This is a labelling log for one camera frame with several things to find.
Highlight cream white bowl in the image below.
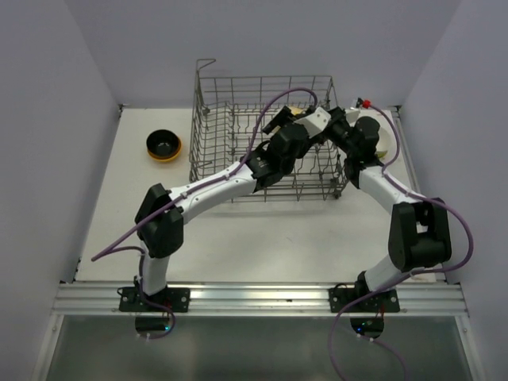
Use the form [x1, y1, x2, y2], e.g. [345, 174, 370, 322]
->
[289, 106, 305, 117]

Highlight lime green bowl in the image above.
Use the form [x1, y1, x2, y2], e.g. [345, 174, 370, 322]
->
[375, 150, 388, 159]

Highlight beige bowl with sunflower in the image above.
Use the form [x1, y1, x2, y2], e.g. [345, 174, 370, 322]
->
[376, 126, 392, 153]

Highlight grey wire dish rack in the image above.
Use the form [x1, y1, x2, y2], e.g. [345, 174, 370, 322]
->
[189, 58, 348, 202]

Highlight beige brown glazed bowl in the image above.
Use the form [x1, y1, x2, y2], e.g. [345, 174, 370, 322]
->
[146, 129, 181, 159]

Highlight yellow bowl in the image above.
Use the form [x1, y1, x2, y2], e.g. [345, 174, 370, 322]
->
[147, 139, 183, 163]

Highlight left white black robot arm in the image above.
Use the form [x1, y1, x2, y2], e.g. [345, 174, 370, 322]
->
[135, 106, 323, 312]

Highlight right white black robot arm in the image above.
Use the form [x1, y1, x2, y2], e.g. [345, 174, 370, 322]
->
[325, 108, 452, 313]

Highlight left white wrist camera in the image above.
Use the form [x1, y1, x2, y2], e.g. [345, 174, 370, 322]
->
[296, 107, 331, 138]

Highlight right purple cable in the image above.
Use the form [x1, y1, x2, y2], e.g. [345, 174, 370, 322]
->
[329, 103, 475, 381]

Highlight purple cable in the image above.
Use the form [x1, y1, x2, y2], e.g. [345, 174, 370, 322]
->
[90, 87, 319, 341]
[329, 103, 475, 381]

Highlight aluminium mounting rail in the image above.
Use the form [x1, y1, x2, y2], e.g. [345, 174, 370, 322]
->
[51, 282, 468, 318]

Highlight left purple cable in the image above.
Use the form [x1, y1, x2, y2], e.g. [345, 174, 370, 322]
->
[90, 87, 319, 341]

